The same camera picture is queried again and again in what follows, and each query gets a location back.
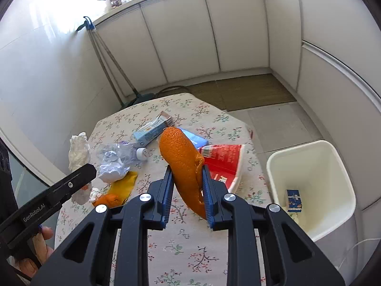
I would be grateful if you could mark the white plastic bin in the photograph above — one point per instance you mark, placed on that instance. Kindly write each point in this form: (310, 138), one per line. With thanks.
(315, 166)

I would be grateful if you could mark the small crumpled white paper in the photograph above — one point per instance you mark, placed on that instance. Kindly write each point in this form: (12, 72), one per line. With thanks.
(94, 195)

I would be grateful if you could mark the brown floor mat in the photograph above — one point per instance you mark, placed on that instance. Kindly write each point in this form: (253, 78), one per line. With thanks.
(253, 91)

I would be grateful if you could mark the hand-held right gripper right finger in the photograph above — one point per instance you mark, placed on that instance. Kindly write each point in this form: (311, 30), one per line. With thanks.
(209, 202)

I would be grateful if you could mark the crumpled silver white wrapper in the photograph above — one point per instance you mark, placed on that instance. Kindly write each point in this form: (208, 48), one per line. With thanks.
(113, 171)

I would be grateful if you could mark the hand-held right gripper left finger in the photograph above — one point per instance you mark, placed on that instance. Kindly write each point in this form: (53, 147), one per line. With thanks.
(166, 196)

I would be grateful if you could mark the small orange peel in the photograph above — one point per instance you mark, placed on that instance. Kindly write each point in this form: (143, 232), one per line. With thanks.
(108, 200)

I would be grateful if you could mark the blue cardboard box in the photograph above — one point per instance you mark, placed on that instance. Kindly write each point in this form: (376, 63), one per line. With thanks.
(195, 139)

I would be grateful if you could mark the white base cabinets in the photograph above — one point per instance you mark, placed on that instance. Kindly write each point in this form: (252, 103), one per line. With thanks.
(184, 35)

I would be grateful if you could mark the blue pole hook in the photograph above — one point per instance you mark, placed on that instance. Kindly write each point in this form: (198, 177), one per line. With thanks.
(86, 23)

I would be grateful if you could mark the small blue white carton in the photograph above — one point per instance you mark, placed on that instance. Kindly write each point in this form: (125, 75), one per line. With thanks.
(294, 202)

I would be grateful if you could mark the floral tablecloth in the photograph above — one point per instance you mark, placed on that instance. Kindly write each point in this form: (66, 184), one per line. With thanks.
(190, 253)

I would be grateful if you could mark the green mop head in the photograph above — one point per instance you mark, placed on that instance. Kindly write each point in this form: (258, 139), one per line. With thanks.
(143, 97)

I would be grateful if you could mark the red noodle packet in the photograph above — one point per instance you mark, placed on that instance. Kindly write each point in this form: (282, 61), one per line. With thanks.
(226, 161)

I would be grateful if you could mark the flattened light blue carton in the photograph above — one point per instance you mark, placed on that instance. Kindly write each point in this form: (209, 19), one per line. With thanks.
(148, 132)

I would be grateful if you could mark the person's left hand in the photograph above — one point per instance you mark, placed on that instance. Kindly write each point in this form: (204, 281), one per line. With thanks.
(40, 245)

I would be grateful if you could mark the crushed clear plastic bottle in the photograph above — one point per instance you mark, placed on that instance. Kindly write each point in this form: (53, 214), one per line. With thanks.
(125, 153)

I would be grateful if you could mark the yellow wrapper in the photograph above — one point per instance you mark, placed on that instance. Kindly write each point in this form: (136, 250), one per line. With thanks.
(125, 183)

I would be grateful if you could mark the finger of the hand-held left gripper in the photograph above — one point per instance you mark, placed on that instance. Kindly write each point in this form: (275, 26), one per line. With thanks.
(71, 183)

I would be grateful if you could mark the large orange peel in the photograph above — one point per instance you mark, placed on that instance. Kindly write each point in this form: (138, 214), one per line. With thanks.
(178, 155)

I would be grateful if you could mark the crumpled white tissue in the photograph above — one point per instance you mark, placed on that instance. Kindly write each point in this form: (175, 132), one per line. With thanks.
(79, 152)

